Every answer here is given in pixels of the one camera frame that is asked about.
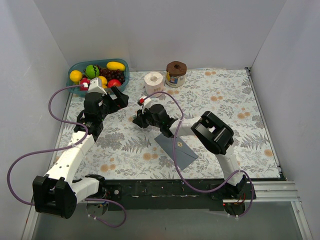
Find yellow lemon centre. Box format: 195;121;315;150
98;75;108;86

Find brown toilet paper roll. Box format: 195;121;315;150
165;61;187;88

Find white toilet paper roll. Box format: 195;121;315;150
144;71;164;96

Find yellow lemon left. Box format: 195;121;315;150
69;70;83;85

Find green watermelon ball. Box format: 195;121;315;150
84;64;100;79

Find red apple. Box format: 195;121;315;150
107;79;122;88

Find pink dragon fruit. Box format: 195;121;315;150
79;77;91;86

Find aluminium frame rail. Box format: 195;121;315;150
22;181;313;240

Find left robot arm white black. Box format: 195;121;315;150
32;87;129;219

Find dark purple grapes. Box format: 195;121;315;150
96;65;125;84

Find teal plastic fruit basket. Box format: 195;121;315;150
66;58;130;97

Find grey envelope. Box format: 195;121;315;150
154;134;198;171

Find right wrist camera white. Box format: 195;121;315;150
137;95;152;113

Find yellow mango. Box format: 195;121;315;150
106;61;126;72

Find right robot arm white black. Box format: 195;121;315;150
132;104;249;199

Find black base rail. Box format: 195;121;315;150
77;174;257;212

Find yellow lemon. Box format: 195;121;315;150
98;75;108;86
69;70;83;85

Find floral table mat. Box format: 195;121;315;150
51;69;281;181

